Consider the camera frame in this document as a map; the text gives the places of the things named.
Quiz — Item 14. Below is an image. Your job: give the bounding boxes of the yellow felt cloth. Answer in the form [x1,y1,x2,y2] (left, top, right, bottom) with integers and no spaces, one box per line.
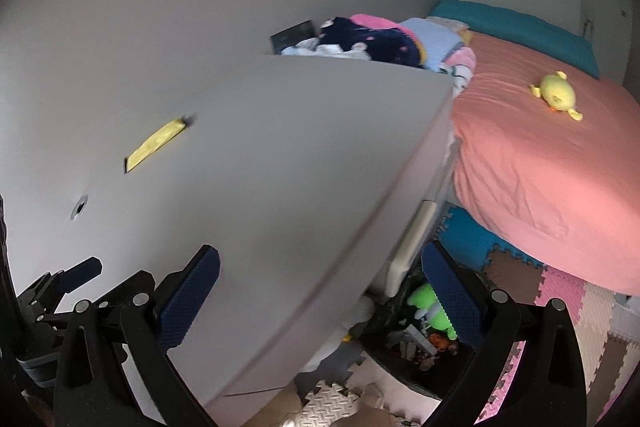
[125,117,187,172]

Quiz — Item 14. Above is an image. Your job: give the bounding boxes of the bed with pink sheet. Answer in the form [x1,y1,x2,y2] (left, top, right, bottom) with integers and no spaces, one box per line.
[449,28,640,296]

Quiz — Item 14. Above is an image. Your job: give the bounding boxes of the navy patterned cloth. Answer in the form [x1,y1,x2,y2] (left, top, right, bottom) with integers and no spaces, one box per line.
[318,16,424,68]

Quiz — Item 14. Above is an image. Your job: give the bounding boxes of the green white plush rabbit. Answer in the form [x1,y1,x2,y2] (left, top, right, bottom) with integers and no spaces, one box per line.
[406,283,459,341]

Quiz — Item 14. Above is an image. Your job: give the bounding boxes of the light blue cloth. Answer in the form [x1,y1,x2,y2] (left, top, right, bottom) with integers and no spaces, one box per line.
[399,17,464,71]

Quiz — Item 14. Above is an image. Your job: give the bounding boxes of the foam puzzle floor mats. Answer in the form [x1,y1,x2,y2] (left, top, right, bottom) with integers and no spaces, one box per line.
[277,204,640,427]

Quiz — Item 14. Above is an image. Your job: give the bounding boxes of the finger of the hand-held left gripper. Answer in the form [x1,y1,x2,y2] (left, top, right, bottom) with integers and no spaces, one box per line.
[51,256,104,296]

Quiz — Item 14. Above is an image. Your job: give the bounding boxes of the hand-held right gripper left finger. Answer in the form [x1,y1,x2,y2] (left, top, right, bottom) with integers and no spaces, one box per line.
[52,244,221,427]

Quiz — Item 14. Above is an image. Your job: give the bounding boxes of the teal pillow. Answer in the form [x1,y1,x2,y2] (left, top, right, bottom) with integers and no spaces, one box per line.
[429,0,600,80]

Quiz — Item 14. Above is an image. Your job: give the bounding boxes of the pink white patterned cloth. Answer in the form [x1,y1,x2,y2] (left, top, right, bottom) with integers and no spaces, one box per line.
[441,46,477,96]

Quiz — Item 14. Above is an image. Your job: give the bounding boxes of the yellow plush toy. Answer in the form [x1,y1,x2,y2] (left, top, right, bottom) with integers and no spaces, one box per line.
[529,70,585,122]

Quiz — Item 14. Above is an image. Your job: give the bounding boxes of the black bin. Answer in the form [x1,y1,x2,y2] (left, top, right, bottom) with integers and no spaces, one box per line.
[359,271,483,404]

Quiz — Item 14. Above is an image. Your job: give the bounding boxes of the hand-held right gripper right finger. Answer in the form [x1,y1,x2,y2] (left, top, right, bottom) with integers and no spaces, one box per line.
[421,240,588,427]

